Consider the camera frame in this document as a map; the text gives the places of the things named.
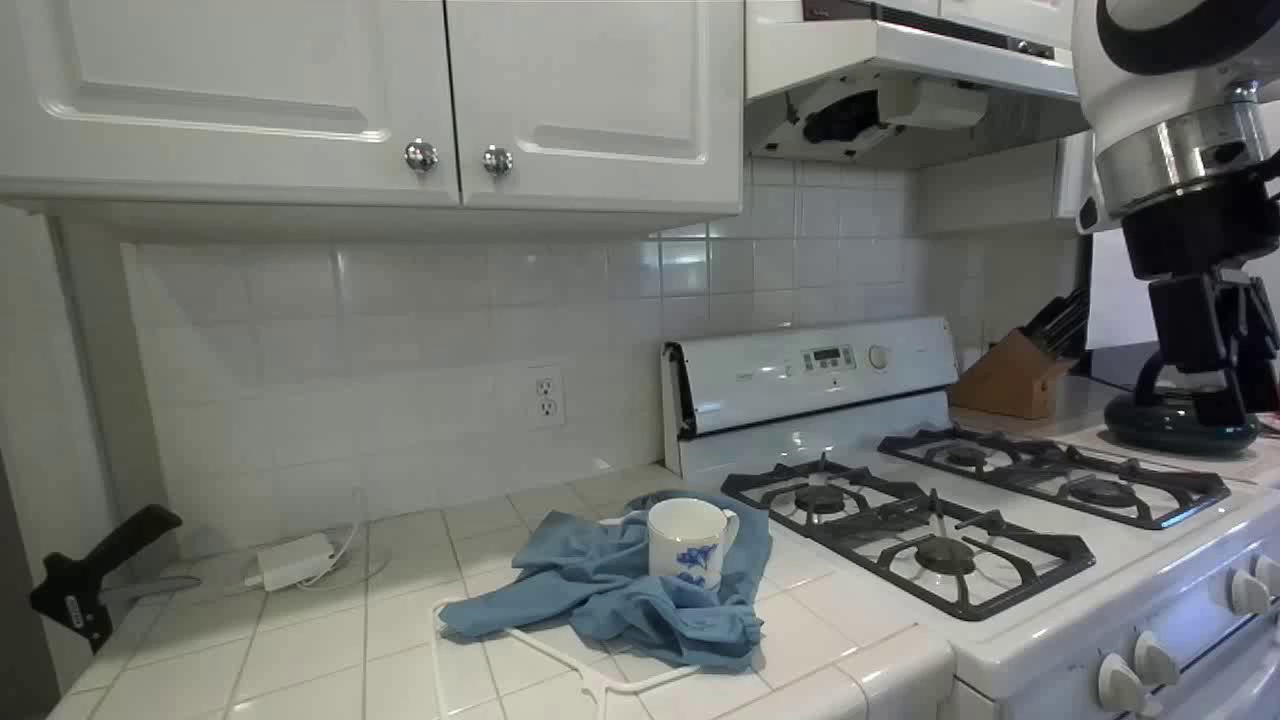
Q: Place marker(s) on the white range hood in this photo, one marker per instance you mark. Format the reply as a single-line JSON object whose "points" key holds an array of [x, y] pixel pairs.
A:
{"points": [[865, 67]]}

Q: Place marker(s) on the black burner grate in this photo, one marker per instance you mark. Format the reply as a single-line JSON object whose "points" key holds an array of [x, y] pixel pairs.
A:
{"points": [[1100, 489], [822, 502]]}

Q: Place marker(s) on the wide white cabinet door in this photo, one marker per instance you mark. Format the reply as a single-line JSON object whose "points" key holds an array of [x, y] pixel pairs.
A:
{"points": [[226, 67]]}

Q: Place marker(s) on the narrow white cabinet door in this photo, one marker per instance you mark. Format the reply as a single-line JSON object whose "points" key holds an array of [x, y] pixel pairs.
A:
{"points": [[601, 82]]}

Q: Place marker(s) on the white paper sheet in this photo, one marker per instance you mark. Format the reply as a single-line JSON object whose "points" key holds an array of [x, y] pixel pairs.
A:
{"points": [[1119, 295]]}

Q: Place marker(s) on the white wall outlet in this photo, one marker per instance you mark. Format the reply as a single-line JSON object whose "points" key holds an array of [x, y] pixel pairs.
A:
{"points": [[547, 397]]}

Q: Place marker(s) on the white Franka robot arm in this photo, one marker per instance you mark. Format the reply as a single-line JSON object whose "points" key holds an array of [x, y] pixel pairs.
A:
{"points": [[1145, 92]]}

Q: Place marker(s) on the white stove knob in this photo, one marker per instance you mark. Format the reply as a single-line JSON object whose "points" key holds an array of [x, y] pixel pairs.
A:
{"points": [[1157, 657], [1249, 591], [1122, 680], [1271, 574]]}

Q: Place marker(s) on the blue cloth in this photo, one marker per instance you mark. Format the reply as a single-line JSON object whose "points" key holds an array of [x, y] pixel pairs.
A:
{"points": [[587, 584]]}

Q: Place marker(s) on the white cabinet above hood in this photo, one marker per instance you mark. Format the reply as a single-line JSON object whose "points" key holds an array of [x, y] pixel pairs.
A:
{"points": [[1013, 16]]}

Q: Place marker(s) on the white mug with blue print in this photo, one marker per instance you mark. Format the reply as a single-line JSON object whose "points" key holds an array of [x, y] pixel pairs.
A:
{"points": [[687, 546]]}

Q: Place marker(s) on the wooden knife block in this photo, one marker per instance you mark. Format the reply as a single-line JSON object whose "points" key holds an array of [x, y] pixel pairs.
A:
{"points": [[1013, 380]]}

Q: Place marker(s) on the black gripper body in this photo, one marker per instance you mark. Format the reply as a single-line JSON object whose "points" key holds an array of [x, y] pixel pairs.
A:
{"points": [[1202, 233]]}

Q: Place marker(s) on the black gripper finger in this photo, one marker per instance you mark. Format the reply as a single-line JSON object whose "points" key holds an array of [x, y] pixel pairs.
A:
{"points": [[1261, 341], [1184, 324]]}

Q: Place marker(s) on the white gas stove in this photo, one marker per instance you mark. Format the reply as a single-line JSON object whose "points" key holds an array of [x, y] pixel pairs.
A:
{"points": [[801, 384]]}

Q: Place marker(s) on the white power adapter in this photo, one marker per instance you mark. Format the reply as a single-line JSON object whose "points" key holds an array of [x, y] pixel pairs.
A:
{"points": [[293, 560]]}

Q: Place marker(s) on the silver cabinet knob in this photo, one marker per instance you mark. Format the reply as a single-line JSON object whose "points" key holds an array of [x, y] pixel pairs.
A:
{"points": [[498, 160], [421, 154]]}

